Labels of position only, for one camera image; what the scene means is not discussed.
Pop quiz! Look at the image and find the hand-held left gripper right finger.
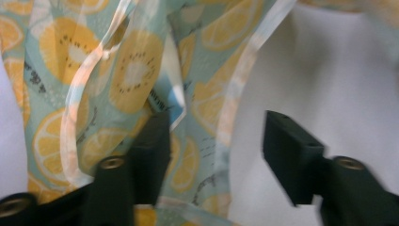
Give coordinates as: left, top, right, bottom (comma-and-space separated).
263, 109, 326, 207

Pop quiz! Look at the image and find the fruit print cloth bag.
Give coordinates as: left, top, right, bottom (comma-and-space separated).
0, 0, 399, 226

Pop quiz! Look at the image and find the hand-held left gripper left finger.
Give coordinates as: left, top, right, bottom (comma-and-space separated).
130, 111, 172, 207

